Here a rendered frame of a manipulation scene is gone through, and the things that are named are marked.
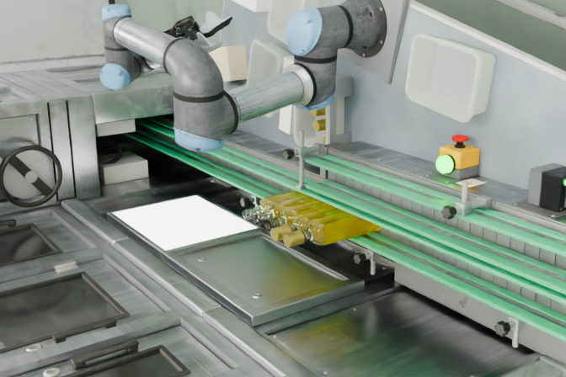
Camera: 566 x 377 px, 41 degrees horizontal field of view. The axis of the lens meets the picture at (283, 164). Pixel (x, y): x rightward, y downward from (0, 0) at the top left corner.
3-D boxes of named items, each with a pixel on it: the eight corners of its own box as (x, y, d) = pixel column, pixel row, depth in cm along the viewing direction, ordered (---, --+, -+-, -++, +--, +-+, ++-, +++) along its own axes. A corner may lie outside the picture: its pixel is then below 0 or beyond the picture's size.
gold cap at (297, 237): (302, 246, 187) (288, 250, 185) (296, 236, 189) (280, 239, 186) (307, 237, 185) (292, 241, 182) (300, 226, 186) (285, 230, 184)
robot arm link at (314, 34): (351, 10, 195) (308, 15, 188) (347, 60, 201) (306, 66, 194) (323, 0, 204) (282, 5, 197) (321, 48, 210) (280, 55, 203)
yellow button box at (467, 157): (458, 168, 189) (437, 173, 185) (460, 140, 187) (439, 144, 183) (480, 175, 183) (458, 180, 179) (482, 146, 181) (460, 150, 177)
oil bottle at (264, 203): (315, 204, 221) (254, 218, 210) (315, 185, 220) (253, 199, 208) (327, 209, 217) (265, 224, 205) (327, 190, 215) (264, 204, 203)
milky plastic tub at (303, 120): (315, 140, 237) (293, 144, 233) (315, 69, 231) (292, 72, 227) (350, 151, 224) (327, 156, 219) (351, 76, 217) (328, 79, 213)
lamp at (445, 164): (441, 170, 184) (432, 172, 182) (442, 152, 182) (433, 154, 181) (455, 174, 180) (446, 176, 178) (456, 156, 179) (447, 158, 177)
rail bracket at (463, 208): (481, 204, 168) (438, 216, 161) (483, 172, 166) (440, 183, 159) (494, 209, 165) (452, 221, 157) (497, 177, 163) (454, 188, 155)
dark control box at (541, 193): (551, 196, 167) (526, 203, 162) (554, 161, 165) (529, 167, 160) (584, 205, 160) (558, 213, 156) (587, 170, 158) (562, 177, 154)
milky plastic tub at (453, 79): (438, 28, 189) (413, 30, 184) (507, 50, 172) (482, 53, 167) (427, 93, 195) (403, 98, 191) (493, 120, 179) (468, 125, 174)
